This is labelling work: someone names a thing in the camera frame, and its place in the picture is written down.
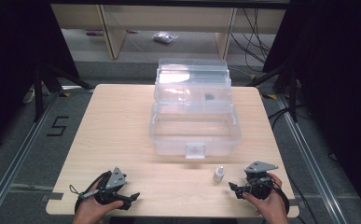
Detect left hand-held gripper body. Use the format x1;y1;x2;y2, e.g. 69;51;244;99
93;166;129;205

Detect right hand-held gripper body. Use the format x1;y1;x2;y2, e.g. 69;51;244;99
243;160;279;201

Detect small white bottle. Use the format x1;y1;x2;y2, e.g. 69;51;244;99
212;165;226;183

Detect clear plastic storage box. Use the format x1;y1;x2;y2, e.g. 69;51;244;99
148;57;243;160

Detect person's right hand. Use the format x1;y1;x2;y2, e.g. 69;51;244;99
242;172;290;224

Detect person's left hand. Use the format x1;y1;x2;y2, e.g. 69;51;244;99
72;180;125;224

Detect black metal stand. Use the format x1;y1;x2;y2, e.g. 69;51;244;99
245;60;299;123
33;60;95;123

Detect black curtain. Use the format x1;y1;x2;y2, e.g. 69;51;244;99
261;0;361;216
0;0;80;157

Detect clear plastic bag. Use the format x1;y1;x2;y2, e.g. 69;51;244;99
152;31;180;45

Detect wooden shelf unit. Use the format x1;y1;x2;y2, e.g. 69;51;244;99
49;3;287;61

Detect black cable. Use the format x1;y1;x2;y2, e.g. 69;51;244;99
286;175;320;224

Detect aluminium floor rail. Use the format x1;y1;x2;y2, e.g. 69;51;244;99
0;90;61;224
275;94;349;224

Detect black cables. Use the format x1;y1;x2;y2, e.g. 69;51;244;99
229;7;273;64

